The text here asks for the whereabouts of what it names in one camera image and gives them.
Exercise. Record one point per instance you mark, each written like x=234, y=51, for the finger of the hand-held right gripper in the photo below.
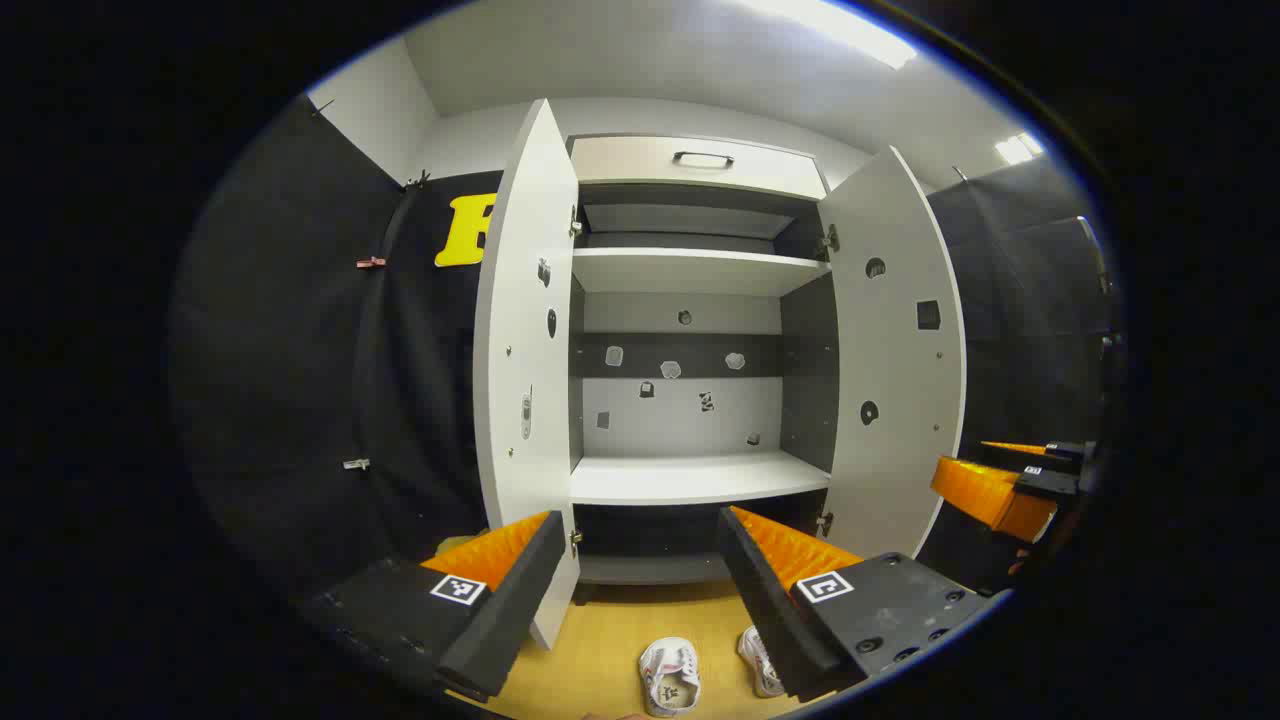
x=990, y=495
x=1055, y=452

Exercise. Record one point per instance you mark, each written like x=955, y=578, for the black backdrop cloth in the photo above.
x=1010, y=330
x=300, y=400

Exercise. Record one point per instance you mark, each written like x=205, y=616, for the white canvas shoe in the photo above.
x=760, y=660
x=668, y=675

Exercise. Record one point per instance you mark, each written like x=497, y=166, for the white cabinet drawer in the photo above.
x=640, y=165

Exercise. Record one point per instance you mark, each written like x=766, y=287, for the small ceiling light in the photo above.
x=1018, y=148

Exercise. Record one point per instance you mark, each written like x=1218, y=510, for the black cloth clip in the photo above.
x=419, y=181

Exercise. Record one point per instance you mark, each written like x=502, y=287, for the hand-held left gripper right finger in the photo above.
x=775, y=620

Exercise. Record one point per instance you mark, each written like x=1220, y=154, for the white shoe cabinet door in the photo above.
x=520, y=300
x=900, y=480

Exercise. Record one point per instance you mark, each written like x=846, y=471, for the white shoe cabinet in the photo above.
x=690, y=480

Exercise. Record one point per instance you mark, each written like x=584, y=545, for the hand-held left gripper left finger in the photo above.
x=510, y=620

